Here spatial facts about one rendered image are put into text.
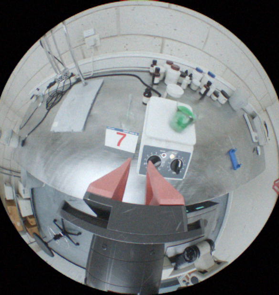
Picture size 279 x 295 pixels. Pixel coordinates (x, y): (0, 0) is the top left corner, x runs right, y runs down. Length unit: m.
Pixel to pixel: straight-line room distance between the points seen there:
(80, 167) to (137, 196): 0.19
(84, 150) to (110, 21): 0.62
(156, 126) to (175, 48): 0.50
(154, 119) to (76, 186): 0.29
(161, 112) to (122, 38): 0.49
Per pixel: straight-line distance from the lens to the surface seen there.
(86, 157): 0.31
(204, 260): 0.85
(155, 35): 0.59
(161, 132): 0.20
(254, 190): 1.65
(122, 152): 0.27
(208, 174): 0.36
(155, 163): 0.20
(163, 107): 0.24
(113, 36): 0.61
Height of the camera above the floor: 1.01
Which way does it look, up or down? 73 degrees down
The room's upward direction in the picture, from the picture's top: 7 degrees clockwise
